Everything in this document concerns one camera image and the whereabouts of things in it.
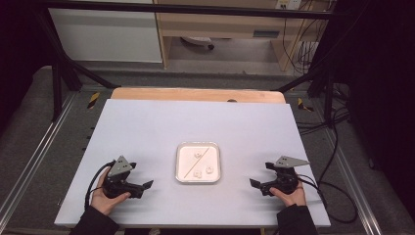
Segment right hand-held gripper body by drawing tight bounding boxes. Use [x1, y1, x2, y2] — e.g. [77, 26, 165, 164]
[259, 155, 310, 197]

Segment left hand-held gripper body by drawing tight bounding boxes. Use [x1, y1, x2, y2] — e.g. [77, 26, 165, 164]
[102, 155, 145, 200]

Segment square white tray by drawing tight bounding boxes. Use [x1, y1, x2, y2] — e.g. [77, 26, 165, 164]
[174, 141, 222, 184]

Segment wooden skewer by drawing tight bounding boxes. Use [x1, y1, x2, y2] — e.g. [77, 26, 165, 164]
[183, 146, 210, 180]

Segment person's right hand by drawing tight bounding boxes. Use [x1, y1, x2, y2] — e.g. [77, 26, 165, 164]
[269, 181, 307, 208]

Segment person's left hand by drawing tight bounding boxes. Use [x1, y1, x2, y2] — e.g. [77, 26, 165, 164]
[90, 168, 132, 216]

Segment yellow black tape strip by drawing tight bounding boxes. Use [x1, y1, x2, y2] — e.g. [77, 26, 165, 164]
[86, 91, 101, 110]
[297, 97, 315, 113]

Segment wooden table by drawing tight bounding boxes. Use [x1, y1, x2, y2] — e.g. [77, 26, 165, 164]
[110, 86, 287, 105]

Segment black metal stand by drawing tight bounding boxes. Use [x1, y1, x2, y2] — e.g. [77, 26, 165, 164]
[276, 55, 339, 126]
[31, 9, 122, 122]

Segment white cabinet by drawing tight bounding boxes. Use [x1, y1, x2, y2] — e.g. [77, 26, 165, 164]
[48, 7, 163, 64]

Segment white chair base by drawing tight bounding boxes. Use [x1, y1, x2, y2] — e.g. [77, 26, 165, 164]
[180, 35, 216, 51]

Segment wooden desk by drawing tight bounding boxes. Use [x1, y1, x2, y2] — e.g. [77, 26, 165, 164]
[153, 0, 329, 72]

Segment white power strip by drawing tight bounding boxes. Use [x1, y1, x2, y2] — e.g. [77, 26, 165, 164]
[274, 0, 303, 11]

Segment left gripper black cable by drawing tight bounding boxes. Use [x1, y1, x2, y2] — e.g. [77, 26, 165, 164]
[83, 161, 117, 212]

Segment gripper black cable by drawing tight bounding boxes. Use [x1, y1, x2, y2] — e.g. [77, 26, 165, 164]
[296, 173, 359, 225]
[83, 161, 117, 212]

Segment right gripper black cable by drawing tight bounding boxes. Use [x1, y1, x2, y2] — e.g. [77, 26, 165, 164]
[296, 173, 359, 225]

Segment black floor cables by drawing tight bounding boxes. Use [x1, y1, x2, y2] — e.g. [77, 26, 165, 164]
[295, 82, 352, 136]

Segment aluminium floor rail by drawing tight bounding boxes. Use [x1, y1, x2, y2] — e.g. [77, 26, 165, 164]
[0, 93, 78, 214]
[325, 128, 384, 235]

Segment hanging black cables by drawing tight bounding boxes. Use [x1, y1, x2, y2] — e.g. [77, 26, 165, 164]
[281, 9, 320, 75]

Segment black frame crossbar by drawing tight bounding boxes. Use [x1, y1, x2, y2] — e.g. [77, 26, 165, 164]
[40, 0, 335, 21]

